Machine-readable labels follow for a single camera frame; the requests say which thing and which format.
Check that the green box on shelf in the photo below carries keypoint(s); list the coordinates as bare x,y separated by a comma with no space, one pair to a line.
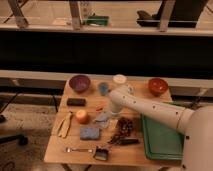
97,20

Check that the orange apple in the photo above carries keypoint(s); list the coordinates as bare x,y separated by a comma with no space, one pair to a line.
82,116

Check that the wooden table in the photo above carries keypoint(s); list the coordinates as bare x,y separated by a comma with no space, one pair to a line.
132,155

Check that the bunch of dark grapes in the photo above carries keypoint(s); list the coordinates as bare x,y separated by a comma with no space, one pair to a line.
124,128

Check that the white cup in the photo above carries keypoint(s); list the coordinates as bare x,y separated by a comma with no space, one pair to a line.
119,79

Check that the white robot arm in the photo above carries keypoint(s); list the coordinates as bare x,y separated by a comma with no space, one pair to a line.
196,125

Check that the black handled tool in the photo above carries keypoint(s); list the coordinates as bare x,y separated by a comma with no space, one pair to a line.
128,141

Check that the yellow banana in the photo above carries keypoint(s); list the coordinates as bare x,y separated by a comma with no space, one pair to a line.
63,126

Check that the light blue towel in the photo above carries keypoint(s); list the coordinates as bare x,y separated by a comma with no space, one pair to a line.
102,119

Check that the silver fork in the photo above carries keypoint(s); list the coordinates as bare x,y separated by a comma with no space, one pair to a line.
70,149

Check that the green plastic tray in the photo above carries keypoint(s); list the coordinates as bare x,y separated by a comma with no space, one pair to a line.
160,141

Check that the blue plastic cup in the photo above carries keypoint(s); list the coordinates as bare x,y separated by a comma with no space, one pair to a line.
103,88

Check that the red bowl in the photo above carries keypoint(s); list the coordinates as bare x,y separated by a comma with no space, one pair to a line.
157,86

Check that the purple bowl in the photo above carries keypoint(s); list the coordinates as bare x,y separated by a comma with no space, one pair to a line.
79,83

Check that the blue sponge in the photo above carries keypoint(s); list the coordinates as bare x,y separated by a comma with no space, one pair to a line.
89,133

